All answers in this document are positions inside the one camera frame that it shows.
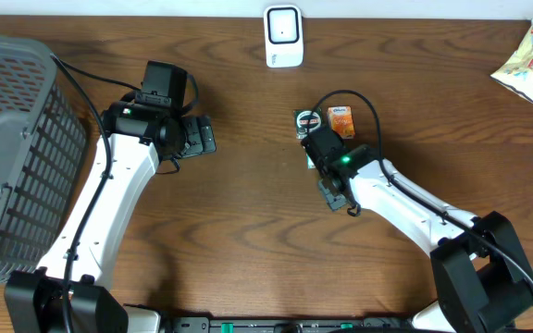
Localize orange small carton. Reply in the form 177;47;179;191
328;106;355;139

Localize black round-label packet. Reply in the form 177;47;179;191
293;109;322;140

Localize green Kleenex tissue pack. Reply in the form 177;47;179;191
306;155;316;169

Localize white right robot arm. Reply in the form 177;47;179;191
304;142;533;332

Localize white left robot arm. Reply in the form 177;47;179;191
4;102;217;332

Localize white barcode scanner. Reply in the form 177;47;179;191
263;5;304;68

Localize grey plastic basket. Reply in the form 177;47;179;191
0;35;87;283

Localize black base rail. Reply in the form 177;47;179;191
166;316;413;333

